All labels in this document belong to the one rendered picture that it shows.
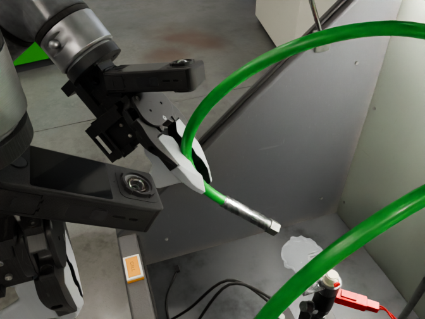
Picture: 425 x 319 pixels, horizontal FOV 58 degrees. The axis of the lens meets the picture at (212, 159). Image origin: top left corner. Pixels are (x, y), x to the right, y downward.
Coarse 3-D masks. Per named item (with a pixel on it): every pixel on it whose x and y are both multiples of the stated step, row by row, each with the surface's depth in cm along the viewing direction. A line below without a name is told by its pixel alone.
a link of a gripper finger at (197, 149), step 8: (168, 128) 50; (176, 128) 48; (184, 128) 50; (176, 136) 48; (192, 144) 49; (192, 152) 49; (200, 152) 50; (200, 160) 49; (200, 168) 50; (208, 168) 50; (208, 176) 50
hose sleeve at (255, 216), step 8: (232, 200) 52; (224, 208) 52; (232, 208) 52; (240, 208) 52; (248, 208) 53; (240, 216) 53; (248, 216) 53; (256, 216) 53; (264, 216) 54; (256, 224) 53; (264, 224) 54
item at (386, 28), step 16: (320, 32) 36; (336, 32) 36; (352, 32) 36; (368, 32) 35; (384, 32) 35; (400, 32) 35; (416, 32) 35; (288, 48) 37; (304, 48) 37; (256, 64) 38; (272, 64) 38; (224, 80) 40; (240, 80) 40; (208, 96) 41; (224, 96) 41; (208, 112) 43; (192, 128) 44; (192, 160) 48; (208, 192) 50
